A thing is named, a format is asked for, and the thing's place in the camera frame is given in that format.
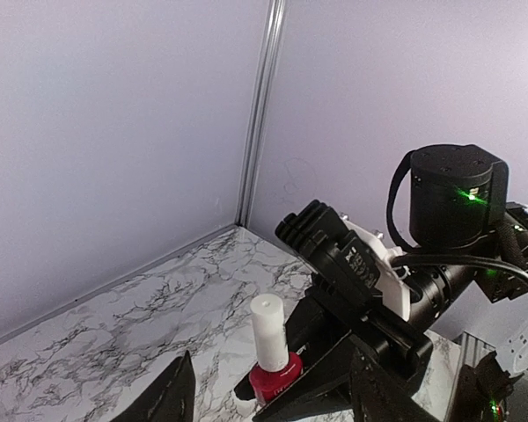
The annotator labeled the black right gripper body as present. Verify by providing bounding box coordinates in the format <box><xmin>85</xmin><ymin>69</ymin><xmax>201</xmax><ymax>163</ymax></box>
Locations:
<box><xmin>286</xmin><ymin>285</ymin><xmax>433</xmax><ymax>391</ymax></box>

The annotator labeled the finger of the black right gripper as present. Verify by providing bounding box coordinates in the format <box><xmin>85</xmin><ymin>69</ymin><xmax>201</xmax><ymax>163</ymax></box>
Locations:
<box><xmin>349</xmin><ymin>349</ymin><xmax>437</xmax><ymax>422</ymax></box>
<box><xmin>252</xmin><ymin>333</ymin><xmax>356</xmax><ymax>421</ymax></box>

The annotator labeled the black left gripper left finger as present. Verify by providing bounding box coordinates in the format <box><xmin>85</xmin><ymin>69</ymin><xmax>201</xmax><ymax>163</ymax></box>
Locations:
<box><xmin>112</xmin><ymin>351</ymin><xmax>195</xmax><ymax>422</ymax></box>

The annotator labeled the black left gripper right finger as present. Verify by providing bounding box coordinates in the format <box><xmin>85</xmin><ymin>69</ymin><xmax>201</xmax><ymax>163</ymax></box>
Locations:
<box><xmin>445</xmin><ymin>351</ymin><xmax>515</xmax><ymax>422</ymax></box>

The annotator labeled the red nail polish bottle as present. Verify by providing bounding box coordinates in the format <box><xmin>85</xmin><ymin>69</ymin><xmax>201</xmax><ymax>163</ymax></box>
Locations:
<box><xmin>249</xmin><ymin>294</ymin><xmax>304</xmax><ymax>406</ymax></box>

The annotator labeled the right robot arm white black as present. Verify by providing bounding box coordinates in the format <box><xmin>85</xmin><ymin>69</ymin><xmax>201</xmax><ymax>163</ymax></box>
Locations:
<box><xmin>234</xmin><ymin>144</ymin><xmax>528</xmax><ymax>421</ymax></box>

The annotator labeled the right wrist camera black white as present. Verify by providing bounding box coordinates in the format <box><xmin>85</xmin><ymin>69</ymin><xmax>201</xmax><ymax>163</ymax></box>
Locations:
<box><xmin>275</xmin><ymin>200</ymin><xmax>412</xmax><ymax>322</ymax></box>

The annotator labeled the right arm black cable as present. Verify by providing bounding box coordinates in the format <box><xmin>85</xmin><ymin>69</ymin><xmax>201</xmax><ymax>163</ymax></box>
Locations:
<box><xmin>386</xmin><ymin>149</ymin><xmax>528</xmax><ymax>309</ymax></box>

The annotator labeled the right aluminium corner post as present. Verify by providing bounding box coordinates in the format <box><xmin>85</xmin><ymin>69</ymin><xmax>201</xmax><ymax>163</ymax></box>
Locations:
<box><xmin>235</xmin><ymin>0</ymin><xmax>286</xmax><ymax>228</ymax></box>

